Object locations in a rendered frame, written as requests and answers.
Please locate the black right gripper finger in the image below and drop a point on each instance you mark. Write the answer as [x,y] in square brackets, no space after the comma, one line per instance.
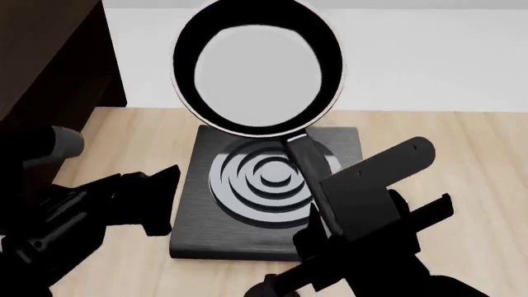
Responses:
[433,208]
[318,222]

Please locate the grey ringed burner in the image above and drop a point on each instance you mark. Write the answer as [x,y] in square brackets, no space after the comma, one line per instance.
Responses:
[231,185]

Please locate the black frying pan grey base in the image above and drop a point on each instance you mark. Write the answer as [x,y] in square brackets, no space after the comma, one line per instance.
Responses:
[257,71]

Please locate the black electric hot plate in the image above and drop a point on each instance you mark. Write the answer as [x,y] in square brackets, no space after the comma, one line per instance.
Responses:
[194,232]

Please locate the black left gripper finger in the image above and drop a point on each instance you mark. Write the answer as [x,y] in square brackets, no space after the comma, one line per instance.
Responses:
[158,216]
[163,182]

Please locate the dark brown wooden cabinet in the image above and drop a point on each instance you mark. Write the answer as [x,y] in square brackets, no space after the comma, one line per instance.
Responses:
[49,62]

